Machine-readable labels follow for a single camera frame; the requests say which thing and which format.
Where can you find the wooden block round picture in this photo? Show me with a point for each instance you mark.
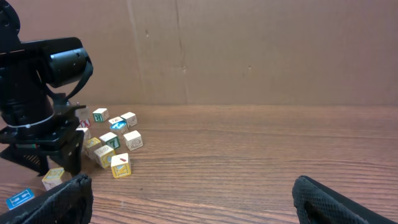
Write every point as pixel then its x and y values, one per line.
pixel 115 120

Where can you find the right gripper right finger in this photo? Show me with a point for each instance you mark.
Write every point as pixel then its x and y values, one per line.
pixel 317 204

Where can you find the wooden block green seven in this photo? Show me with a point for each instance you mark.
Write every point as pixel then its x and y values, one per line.
pixel 110 139

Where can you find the pale wooden block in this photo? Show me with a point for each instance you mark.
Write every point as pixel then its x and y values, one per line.
pixel 103 156

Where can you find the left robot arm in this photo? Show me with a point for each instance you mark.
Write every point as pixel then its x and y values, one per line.
pixel 38 78

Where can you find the wooden block red letter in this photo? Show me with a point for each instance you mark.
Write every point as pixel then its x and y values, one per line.
pixel 83 114

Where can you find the block with red mark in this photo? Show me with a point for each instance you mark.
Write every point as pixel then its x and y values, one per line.
pixel 121 165

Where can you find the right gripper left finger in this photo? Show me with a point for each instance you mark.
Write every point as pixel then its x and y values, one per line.
pixel 68 203

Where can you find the wooden block faint drawing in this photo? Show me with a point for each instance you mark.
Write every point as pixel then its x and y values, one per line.
pixel 87 134

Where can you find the cardboard backdrop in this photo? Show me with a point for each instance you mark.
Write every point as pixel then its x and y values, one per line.
pixel 227 52

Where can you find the block with green side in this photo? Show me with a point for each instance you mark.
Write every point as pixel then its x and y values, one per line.
pixel 100 115

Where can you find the yellow top block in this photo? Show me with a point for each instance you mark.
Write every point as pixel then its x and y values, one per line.
pixel 90 146

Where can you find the blue number five block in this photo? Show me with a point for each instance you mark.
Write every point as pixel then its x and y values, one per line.
pixel 119 128

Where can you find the blue symbol block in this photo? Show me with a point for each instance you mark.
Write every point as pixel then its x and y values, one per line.
pixel 19 198

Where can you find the yellow block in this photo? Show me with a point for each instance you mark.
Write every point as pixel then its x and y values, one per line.
pixel 90 146
pixel 54 177

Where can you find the top right wooden block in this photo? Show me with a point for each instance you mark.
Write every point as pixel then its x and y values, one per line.
pixel 130 119

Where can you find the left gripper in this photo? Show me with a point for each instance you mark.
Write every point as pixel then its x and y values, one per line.
pixel 57 133

